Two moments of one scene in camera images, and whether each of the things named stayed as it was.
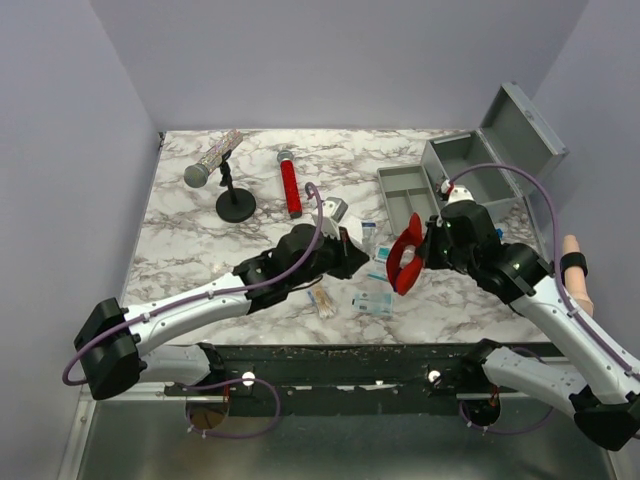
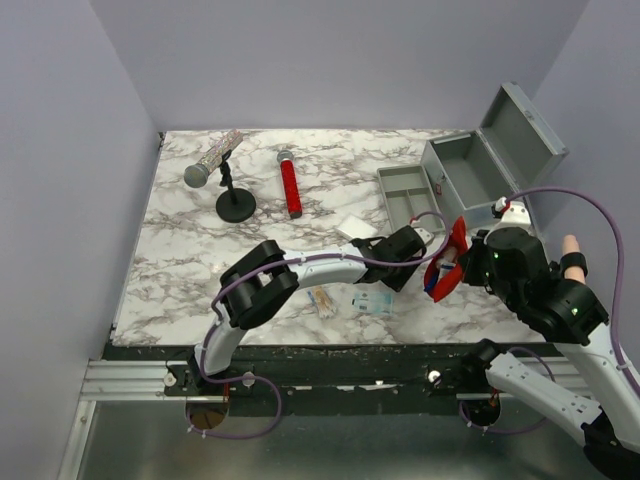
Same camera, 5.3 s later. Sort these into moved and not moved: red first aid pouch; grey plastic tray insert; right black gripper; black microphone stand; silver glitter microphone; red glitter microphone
Moved: right black gripper; red first aid pouch
Not moved: black microphone stand; silver glitter microphone; red glitter microphone; grey plastic tray insert
